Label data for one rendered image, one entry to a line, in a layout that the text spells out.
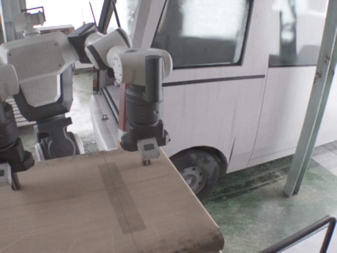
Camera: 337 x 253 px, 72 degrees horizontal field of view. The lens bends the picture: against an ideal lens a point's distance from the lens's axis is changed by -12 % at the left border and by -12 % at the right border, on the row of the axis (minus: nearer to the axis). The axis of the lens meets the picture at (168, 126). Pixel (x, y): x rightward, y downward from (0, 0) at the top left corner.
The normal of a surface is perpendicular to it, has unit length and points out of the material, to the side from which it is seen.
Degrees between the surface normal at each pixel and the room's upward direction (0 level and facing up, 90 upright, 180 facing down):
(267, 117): 90
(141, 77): 90
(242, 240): 0
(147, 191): 0
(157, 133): 90
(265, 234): 0
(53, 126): 66
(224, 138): 92
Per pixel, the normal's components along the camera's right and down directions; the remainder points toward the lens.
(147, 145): 0.21, -0.55
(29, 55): 0.37, 0.04
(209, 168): 0.33, 0.47
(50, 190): 0.02, -0.89
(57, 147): 0.55, -0.02
